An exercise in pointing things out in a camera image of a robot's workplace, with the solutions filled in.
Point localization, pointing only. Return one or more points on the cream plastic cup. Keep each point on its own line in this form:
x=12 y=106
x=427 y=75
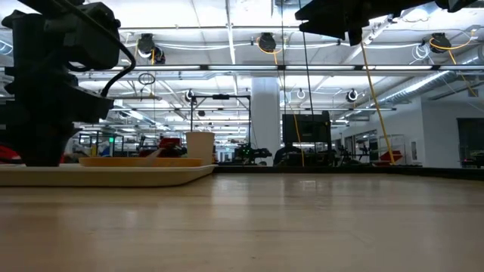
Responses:
x=199 y=147

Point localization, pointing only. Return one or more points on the white building column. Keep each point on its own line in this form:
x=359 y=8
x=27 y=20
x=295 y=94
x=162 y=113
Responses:
x=266 y=124

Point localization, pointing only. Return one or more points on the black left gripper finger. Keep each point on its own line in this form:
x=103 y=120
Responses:
x=45 y=149
x=10 y=138

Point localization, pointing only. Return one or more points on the black aluminium table frame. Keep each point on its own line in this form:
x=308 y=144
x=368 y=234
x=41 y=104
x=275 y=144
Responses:
x=340 y=172

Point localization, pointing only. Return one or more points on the silver ventilation duct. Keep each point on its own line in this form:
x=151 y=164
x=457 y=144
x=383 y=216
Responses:
x=419 y=85

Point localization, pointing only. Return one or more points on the black monitor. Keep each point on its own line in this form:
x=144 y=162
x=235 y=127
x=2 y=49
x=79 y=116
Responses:
x=306 y=128

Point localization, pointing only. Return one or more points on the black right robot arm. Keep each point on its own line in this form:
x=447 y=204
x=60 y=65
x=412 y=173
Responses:
x=457 y=3

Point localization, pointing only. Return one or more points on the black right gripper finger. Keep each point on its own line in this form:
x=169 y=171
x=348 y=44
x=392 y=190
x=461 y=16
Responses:
x=325 y=19
x=355 y=34

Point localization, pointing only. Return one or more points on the cream plastic tray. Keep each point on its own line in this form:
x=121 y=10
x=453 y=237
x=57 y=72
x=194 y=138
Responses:
x=132 y=175

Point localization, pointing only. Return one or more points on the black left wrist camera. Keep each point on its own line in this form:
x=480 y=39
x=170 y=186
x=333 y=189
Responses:
x=87 y=38

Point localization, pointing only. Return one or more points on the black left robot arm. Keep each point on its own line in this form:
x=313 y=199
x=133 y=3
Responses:
x=26 y=41

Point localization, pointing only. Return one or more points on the red floor sign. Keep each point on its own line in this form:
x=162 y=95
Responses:
x=391 y=155

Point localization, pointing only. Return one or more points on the black frame rig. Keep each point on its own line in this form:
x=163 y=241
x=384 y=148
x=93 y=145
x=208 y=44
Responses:
x=220 y=96

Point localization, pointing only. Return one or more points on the red black machine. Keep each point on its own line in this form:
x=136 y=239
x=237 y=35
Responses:
x=168 y=145

